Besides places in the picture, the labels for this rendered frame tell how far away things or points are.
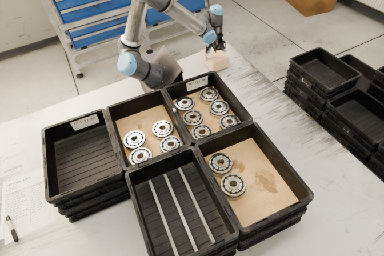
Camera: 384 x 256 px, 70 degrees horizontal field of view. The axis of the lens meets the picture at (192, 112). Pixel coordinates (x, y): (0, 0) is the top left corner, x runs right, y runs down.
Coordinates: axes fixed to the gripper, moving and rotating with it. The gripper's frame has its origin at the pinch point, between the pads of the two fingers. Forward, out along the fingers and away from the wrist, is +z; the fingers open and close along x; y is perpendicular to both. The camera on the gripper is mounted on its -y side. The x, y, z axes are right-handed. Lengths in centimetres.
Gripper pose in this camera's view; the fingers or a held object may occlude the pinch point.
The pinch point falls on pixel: (215, 56)
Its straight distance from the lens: 185.5
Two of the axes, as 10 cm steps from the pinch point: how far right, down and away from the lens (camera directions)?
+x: 8.9, -3.7, 2.6
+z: 0.7, 6.7, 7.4
